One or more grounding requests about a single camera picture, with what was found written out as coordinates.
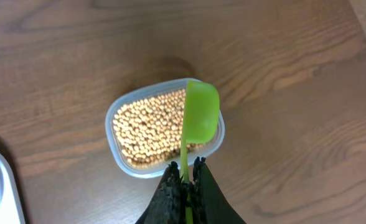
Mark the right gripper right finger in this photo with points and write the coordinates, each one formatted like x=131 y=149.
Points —
x=208 y=203

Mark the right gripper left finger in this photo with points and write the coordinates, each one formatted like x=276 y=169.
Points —
x=167 y=205

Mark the green plastic measuring spoon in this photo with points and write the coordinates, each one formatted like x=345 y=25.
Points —
x=201 y=112

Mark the soybeans in container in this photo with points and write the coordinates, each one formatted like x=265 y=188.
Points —
x=149 y=129

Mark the clear plastic container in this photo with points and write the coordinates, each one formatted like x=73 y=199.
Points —
x=157 y=169

